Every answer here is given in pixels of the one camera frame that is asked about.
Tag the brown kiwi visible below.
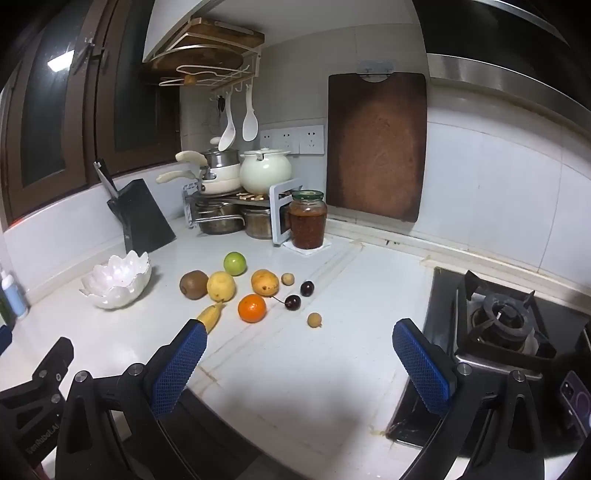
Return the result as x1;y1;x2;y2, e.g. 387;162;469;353
179;270;209;301

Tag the black burner grate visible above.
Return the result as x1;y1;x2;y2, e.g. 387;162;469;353
457;270;558;361

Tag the white wire wall rack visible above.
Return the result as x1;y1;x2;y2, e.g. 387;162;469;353
143;17;265;100

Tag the black knife block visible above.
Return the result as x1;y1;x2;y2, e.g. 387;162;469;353
107;179;177;256

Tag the blue and white bottle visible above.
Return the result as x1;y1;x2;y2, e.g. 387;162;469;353
0;270;30;320

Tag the white rice spoon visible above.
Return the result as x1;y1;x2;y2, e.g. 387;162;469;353
242;83;259;142

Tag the cream saucepan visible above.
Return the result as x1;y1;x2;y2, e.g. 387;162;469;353
156;164;242;184

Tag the black gas stove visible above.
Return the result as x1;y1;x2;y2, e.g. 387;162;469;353
385;267;591;450

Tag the brown wooden cutting board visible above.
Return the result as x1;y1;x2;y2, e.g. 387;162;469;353
326;72;428;223

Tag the steel pot with long handle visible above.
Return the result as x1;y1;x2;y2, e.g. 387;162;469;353
193;200;245;234

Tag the green apple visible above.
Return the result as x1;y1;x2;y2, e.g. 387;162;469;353
224;251;247;277

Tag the purple smartphone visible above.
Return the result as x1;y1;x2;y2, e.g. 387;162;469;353
560;369;591;431

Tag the steel stockpot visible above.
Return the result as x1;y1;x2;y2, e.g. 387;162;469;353
242;208;273;240

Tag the grey and white pot rack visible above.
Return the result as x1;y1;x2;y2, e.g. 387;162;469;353
182;179;303;244

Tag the small banana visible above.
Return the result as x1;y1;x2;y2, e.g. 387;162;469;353
196;302;225;334

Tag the cream shallow pan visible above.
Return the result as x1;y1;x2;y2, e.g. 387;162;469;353
198;178;242;195

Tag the steel pot with cream handle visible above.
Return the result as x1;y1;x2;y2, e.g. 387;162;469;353
175;137;241;171

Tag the clear wall hook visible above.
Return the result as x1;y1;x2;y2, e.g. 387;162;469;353
358;60;395;84

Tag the brown window frame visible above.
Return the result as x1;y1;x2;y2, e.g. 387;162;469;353
0;0;182;223

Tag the steel range hood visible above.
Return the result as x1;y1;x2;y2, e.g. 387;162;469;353
416;0;591;112

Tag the yellow-orange mango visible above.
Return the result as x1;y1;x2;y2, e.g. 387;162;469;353
250;269;280;297

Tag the round wooden board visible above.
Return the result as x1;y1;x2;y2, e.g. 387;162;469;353
148;44;244;81

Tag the white ladle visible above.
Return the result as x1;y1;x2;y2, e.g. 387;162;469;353
218;95;237;152

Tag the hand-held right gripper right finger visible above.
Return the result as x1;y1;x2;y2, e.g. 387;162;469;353
392;318;550;480

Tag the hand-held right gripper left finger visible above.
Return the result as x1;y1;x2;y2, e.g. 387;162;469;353
54;318;209;480

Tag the white ceramic pot with lid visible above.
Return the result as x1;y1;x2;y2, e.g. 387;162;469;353
239;148;293;195

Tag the orange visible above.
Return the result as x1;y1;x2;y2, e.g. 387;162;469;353
238;294;268;323

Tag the glass jar of chili sauce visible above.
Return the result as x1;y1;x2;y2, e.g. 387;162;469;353
289;189;328;250

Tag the white flower-shaped bowl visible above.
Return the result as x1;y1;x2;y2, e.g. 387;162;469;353
79;250;152;310

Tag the yellow pear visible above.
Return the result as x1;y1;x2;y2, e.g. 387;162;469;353
206;271;237;303

